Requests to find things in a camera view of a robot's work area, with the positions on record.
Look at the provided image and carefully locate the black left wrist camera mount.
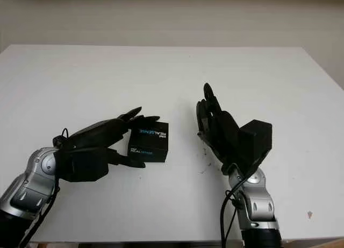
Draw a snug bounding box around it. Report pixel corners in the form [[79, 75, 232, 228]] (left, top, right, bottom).
[[55, 148, 110, 183]]

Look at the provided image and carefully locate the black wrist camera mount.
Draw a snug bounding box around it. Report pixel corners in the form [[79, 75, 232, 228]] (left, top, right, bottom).
[[55, 148, 110, 183], [239, 119, 273, 176]]

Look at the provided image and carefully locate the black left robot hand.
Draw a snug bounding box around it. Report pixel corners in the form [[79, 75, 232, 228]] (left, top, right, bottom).
[[52, 106, 161, 169]]

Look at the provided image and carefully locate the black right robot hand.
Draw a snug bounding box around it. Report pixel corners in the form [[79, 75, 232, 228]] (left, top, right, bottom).
[[195, 82, 252, 176]]

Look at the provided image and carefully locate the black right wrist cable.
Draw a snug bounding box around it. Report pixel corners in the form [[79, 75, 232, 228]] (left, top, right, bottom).
[[219, 175, 246, 248]]

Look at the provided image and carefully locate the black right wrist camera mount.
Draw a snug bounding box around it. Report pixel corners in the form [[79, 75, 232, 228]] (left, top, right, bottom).
[[239, 119, 273, 176]]

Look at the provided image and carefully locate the black RealSense box lid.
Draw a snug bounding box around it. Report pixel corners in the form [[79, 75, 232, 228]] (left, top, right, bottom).
[[127, 121, 170, 163]]

